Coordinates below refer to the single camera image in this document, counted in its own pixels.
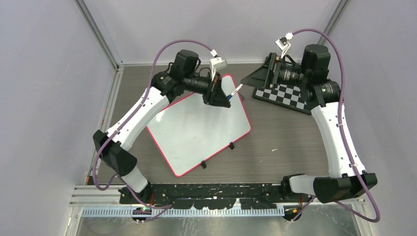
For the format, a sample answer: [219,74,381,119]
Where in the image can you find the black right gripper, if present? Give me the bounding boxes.
[241,52,309,90]

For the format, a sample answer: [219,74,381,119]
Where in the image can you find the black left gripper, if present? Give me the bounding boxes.
[184,71,231,107]

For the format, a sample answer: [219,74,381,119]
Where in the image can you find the pink-framed whiteboard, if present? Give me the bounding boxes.
[147,74,252,177]

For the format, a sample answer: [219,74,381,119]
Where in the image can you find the white marker pen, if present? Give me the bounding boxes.
[231,84,243,96]

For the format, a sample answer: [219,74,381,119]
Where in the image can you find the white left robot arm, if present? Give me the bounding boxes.
[93,50,231,204]

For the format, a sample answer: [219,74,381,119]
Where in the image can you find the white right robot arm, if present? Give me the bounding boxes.
[241,44,378,203]

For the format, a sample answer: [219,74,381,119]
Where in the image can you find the black and white chessboard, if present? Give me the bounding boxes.
[252,84,311,115]

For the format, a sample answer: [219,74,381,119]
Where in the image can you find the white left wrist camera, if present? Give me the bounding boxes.
[209,56,227,81]

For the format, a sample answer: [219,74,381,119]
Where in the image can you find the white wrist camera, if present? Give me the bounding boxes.
[275,32,294,58]
[209,56,227,81]

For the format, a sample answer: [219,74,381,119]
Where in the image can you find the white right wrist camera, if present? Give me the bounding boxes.
[275,32,294,58]

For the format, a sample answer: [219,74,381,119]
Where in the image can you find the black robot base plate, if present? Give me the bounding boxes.
[119,183,314,211]

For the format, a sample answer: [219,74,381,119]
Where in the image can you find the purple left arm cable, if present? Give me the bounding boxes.
[91,39,218,223]

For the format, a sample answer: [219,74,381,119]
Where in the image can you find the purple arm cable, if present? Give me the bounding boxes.
[91,39,218,223]
[286,28,381,224]

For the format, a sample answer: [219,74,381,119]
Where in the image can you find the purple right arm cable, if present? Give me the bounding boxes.
[286,28,381,224]

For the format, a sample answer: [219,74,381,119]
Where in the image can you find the aluminium frame rail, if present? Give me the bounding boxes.
[69,184,366,218]

